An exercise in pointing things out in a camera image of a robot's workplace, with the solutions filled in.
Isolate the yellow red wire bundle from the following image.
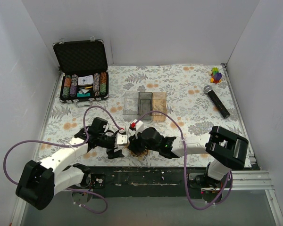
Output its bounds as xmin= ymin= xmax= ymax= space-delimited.
xmin=125 ymin=145 xmax=151 ymax=162

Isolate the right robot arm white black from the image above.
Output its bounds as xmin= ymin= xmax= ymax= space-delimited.
xmin=128 ymin=126 xmax=249 ymax=188

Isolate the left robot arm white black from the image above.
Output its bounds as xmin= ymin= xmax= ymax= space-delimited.
xmin=16 ymin=117 xmax=128 ymax=210

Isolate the smoky grey plastic box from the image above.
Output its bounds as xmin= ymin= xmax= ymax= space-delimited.
xmin=138 ymin=92 xmax=152 ymax=117

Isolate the amber plastic box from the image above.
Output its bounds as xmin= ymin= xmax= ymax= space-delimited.
xmin=152 ymin=92 xmax=167 ymax=122

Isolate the clear plastic box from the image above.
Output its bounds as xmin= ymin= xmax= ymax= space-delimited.
xmin=123 ymin=91 xmax=139 ymax=115

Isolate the white playing card deck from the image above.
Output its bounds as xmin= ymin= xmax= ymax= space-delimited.
xmin=78 ymin=75 xmax=93 ymax=86

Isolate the black poker chip case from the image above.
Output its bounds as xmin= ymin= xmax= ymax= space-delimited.
xmin=53 ymin=39 xmax=109 ymax=105

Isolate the floral patterned table mat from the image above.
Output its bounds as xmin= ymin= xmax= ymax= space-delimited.
xmin=37 ymin=65 xmax=245 ymax=160

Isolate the black handheld microphone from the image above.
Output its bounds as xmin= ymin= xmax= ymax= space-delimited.
xmin=204 ymin=85 xmax=231 ymax=119

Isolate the colourful toy block train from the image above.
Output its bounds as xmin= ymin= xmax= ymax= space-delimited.
xmin=209 ymin=67 xmax=222 ymax=84

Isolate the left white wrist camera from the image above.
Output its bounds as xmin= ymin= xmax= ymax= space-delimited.
xmin=115 ymin=133 xmax=128 ymax=145

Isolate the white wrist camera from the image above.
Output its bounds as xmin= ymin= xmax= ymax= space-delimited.
xmin=115 ymin=133 xmax=128 ymax=145
xmin=128 ymin=119 xmax=144 ymax=135

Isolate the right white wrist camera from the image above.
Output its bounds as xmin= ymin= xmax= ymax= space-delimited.
xmin=128 ymin=119 xmax=144 ymax=135

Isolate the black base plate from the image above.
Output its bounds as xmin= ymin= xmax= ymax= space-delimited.
xmin=63 ymin=166 xmax=234 ymax=200

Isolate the aluminium frame rail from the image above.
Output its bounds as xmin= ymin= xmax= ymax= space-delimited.
xmin=232 ymin=170 xmax=274 ymax=190

